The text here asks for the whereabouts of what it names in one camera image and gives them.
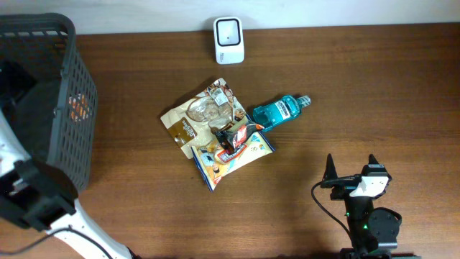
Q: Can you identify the teal mouthwash bottle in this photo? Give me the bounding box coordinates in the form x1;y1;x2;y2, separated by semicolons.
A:
252;95;311;132

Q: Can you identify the black red snack packet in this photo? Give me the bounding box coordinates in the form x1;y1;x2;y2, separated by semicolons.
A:
214;121;265;153

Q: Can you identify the yellow blue snack bag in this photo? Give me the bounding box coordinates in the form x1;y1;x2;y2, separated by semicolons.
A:
191;116;274;191

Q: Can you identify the beige brown cookie pouch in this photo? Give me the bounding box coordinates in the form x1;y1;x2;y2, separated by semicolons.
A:
160;78;247;159

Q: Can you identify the orange tissue pack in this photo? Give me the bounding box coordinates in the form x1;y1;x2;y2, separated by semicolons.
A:
68;94;91;123

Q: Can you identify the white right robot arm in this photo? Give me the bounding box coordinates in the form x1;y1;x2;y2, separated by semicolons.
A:
310;154;417;259

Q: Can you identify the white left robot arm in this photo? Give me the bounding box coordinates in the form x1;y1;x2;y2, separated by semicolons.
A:
1;115;137;258

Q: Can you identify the white barcode scanner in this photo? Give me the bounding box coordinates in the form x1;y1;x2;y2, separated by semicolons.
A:
213;17;244;65

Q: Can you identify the grey plastic mesh basket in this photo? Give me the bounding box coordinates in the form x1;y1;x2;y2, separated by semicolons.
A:
1;13;98;191

